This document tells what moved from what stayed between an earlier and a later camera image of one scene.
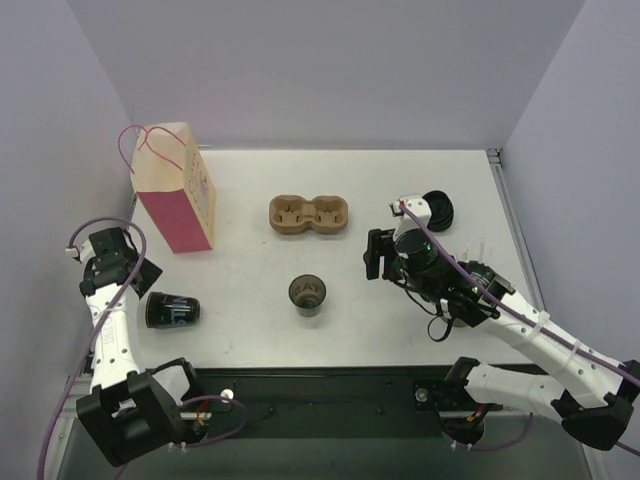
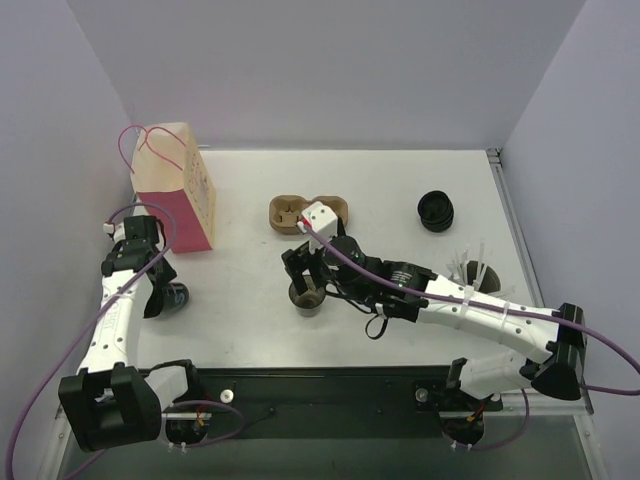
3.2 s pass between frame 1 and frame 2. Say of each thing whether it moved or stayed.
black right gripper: moved
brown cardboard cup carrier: stayed
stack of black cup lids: stayed
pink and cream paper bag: stayed
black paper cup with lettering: moved
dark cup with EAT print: stayed
